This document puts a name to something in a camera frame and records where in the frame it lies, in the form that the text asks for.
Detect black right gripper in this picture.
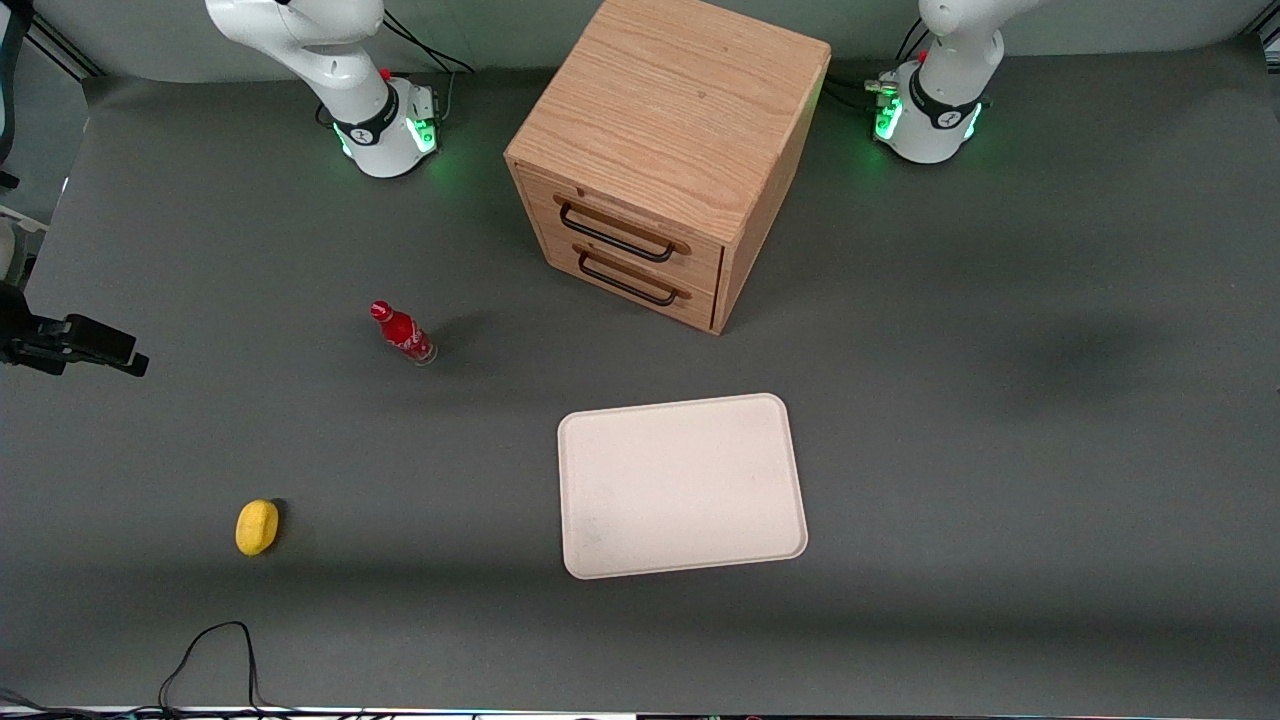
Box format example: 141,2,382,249
0,283,151,379

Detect beige rectangular tray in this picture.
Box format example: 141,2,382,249
557,393,809,581

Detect yellow lemon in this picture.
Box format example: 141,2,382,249
235,499,280,557

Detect red soda bottle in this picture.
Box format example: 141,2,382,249
369,300,438,366

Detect wooden drawer cabinet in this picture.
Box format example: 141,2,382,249
504,0,833,336

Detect black metal frame bar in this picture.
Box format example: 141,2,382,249
22,15,107,81

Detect thin black looped cable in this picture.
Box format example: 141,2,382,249
158,621,301,717

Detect black right base cables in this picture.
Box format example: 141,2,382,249
383,8,477,126

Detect black base cables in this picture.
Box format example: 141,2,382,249
383,8,477,126
826,22,935,113

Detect wooden drawer with black handle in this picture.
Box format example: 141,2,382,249
520,165,725,293
541,228,718,332

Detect black left base cables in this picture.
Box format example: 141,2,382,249
826,22,935,113

